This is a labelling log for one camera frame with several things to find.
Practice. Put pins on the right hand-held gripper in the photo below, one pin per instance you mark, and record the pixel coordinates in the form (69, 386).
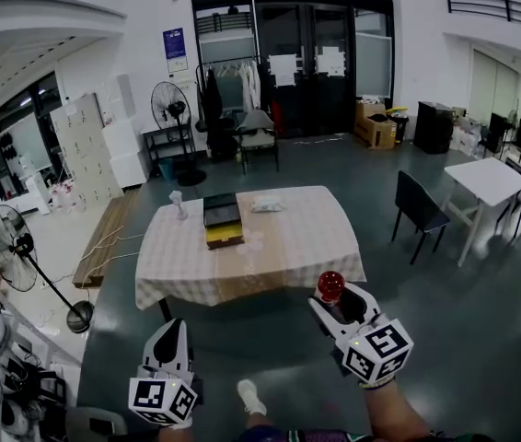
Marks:
(378, 350)

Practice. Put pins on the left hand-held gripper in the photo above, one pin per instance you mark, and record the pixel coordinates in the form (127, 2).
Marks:
(150, 396)

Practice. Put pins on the small brown glass bottle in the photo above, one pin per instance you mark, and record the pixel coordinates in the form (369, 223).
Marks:
(331, 286)

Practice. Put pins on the black box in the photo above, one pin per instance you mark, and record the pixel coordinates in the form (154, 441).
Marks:
(221, 217)

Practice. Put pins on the person's left forearm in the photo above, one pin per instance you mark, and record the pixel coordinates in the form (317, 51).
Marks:
(175, 435)

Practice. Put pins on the person's right forearm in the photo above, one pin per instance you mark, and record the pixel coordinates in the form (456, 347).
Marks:
(396, 412)

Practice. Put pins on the cardboard box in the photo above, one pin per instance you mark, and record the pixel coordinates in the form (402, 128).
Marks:
(373, 129)

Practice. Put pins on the striped wristband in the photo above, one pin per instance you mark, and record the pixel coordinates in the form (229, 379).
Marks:
(375, 383)

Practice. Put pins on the table with checkered cloth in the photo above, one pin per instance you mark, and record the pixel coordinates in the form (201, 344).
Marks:
(288, 247)

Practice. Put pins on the person's white shoe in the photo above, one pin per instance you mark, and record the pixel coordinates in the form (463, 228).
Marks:
(251, 396)

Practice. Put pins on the person's leg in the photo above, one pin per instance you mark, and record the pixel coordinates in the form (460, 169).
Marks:
(257, 422)

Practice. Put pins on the green patterned shirt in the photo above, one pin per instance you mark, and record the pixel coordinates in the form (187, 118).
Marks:
(334, 436)

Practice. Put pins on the wooden platform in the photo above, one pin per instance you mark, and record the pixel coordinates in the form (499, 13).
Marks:
(108, 233)

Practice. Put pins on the white wet wipes packet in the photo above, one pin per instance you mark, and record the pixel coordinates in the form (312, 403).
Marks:
(267, 205)

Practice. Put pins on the dark chair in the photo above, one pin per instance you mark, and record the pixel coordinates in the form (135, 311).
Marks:
(419, 203)

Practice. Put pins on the small white desk fan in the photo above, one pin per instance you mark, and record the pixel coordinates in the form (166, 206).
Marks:
(178, 205)

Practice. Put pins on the metal equipment rack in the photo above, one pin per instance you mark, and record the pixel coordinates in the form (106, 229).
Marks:
(12, 385)

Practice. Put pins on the teal waste bin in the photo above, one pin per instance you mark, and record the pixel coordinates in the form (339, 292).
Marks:
(166, 169)

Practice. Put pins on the cluster of white jugs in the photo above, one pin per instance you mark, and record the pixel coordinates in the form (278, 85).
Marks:
(65, 201)

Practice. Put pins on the black standing fan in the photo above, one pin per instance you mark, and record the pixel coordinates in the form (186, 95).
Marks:
(170, 104)
(9, 247)

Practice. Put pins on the white square table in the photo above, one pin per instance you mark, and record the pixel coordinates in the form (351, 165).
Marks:
(486, 180)

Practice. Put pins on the black bin with yellow bag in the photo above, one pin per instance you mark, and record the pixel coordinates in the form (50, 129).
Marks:
(400, 124)

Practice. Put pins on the stack of white foam boxes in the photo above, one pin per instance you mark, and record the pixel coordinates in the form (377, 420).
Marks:
(124, 154)

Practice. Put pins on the grey armchair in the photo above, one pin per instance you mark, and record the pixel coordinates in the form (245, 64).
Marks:
(258, 129)

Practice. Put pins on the black metal shelf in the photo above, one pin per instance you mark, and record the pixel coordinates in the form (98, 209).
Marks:
(168, 143)

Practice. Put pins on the black cabinet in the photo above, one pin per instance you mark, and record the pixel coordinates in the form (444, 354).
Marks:
(433, 127)

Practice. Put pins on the black glass double door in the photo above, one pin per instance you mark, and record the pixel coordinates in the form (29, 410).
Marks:
(306, 104)

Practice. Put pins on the grey locker cabinet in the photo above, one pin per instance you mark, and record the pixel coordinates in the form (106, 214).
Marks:
(85, 150)

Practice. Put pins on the black clothes rack with coats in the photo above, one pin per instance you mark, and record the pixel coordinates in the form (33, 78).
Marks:
(219, 108)

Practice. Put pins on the white paper sheet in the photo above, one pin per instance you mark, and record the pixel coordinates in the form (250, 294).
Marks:
(330, 61)
(281, 70)

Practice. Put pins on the blue wall poster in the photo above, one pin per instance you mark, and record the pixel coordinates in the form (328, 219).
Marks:
(174, 44)

